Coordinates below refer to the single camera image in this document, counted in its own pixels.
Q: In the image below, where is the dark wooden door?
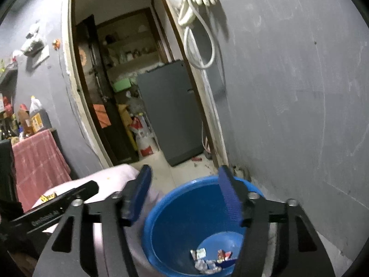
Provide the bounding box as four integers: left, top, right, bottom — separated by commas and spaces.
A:
75, 14, 139, 165

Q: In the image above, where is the green box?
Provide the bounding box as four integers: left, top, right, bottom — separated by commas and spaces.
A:
112, 78, 131, 92

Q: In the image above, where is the red white sack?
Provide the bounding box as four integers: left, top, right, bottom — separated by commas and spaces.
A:
131, 115, 155, 158

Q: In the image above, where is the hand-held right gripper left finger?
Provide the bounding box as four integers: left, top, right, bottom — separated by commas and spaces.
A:
37, 164, 153, 277

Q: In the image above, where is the white wall socket panel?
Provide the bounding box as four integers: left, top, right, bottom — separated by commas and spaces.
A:
26, 45, 50, 70

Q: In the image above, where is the large oil bottle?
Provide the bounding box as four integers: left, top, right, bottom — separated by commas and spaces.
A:
29, 96, 52, 135

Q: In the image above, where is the red checked cloth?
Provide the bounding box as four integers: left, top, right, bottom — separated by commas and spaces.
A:
12, 129, 72, 212

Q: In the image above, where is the wooden shelf unit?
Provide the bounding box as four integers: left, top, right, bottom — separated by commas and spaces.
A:
98, 7, 162, 72

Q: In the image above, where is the filled clear plastic bag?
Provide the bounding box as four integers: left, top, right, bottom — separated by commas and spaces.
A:
21, 20, 45, 57

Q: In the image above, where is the blue plastic basin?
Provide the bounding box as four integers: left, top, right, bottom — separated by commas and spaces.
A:
143, 176, 268, 277

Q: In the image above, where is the wooden door frame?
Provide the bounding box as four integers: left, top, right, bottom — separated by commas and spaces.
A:
62, 0, 231, 174

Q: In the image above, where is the wall shelf rack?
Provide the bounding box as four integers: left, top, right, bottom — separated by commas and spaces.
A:
0, 60, 18, 93

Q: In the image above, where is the white hose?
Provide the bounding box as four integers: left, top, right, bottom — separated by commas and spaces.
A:
184, 4, 216, 70

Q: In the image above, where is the yellow bag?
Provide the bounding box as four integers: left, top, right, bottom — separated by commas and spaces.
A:
118, 104, 136, 148

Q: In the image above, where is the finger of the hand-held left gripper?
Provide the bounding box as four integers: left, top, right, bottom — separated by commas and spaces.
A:
0, 140, 16, 203
52, 180, 99, 212

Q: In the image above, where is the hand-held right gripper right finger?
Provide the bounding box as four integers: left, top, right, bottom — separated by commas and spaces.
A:
218, 165, 336, 277

